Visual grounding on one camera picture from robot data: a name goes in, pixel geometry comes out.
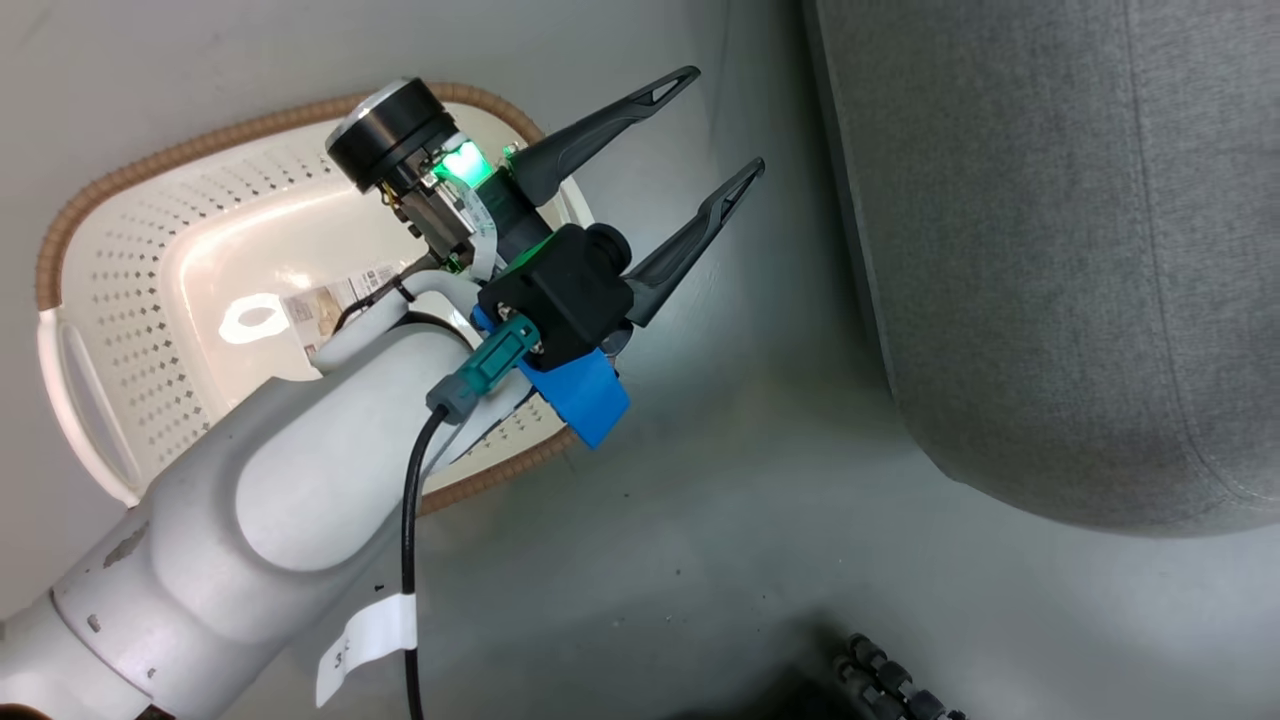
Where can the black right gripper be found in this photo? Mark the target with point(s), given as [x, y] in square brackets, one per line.
[400, 140]

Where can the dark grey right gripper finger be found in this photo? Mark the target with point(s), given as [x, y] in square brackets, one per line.
[690, 235]

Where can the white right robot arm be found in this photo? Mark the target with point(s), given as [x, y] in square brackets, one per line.
[250, 500]

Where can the grey fabric sofa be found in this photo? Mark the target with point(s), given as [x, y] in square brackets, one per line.
[1050, 250]

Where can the paper sticker in basket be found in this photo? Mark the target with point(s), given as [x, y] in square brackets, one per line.
[325, 305]

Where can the white perforated laundry basket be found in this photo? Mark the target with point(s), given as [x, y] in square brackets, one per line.
[180, 250]

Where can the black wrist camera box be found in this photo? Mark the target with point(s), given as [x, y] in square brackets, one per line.
[560, 295]

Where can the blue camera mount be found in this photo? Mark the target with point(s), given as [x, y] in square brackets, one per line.
[585, 395]

